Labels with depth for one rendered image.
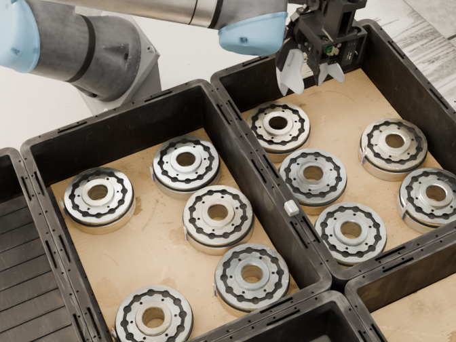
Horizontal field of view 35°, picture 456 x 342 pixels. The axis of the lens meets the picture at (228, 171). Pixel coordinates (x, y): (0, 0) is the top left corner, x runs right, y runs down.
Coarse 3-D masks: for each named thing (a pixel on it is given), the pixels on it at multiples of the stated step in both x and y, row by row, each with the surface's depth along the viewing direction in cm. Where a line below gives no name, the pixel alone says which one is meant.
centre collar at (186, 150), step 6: (180, 150) 111; (186, 150) 110; (192, 150) 110; (174, 156) 110; (198, 156) 110; (174, 162) 109; (198, 162) 109; (174, 168) 109; (180, 168) 108; (186, 168) 108; (192, 168) 108
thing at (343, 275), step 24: (360, 24) 117; (216, 72) 111; (240, 72) 112; (408, 72) 111; (432, 96) 108; (264, 168) 101; (288, 192) 98; (312, 240) 93; (432, 240) 93; (336, 264) 91; (360, 264) 91; (384, 264) 91
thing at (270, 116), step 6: (270, 114) 114; (276, 114) 114; (282, 114) 114; (264, 120) 114; (270, 120) 114; (288, 120) 114; (264, 126) 113; (288, 126) 113; (270, 132) 112; (276, 132) 112; (282, 132) 112; (288, 132) 113
